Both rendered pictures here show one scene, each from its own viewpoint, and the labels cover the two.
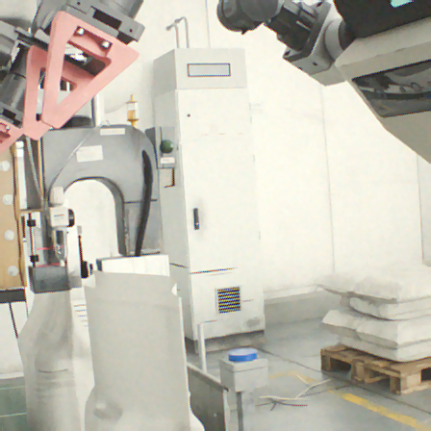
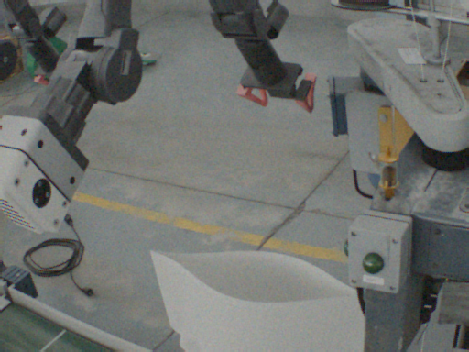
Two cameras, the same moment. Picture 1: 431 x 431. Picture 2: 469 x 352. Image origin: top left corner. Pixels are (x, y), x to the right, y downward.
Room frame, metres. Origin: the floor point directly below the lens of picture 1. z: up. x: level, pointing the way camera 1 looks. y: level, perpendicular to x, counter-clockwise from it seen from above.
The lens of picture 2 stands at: (2.14, -0.43, 1.79)
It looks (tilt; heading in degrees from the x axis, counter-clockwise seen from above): 27 degrees down; 147
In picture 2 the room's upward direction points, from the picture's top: 8 degrees counter-clockwise
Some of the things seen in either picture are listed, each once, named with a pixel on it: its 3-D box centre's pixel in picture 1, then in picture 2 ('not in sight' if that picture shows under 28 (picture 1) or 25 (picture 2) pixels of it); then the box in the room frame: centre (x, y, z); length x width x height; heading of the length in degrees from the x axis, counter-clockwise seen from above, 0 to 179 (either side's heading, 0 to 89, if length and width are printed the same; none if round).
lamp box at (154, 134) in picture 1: (161, 148); (380, 252); (1.62, 0.09, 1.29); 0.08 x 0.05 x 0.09; 22
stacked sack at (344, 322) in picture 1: (379, 316); not in sight; (4.45, -0.99, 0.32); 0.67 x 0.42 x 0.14; 116
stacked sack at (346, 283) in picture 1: (376, 278); not in sight; (4.45, -0.98, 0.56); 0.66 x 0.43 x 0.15; 109
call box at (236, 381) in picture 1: (243, 371); not in sight; (1.53, -0.05, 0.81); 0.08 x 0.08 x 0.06; 22
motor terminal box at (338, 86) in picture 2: not in sight; (349, 110); (1.21, 0.43, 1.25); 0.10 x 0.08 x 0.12; 137
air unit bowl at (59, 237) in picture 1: (60, 244); not in sight; (1.46, 0.30, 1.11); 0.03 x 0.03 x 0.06
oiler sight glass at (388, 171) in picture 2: (132, 111); (388, 170); (1.59, 0.15, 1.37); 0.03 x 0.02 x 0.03; 22
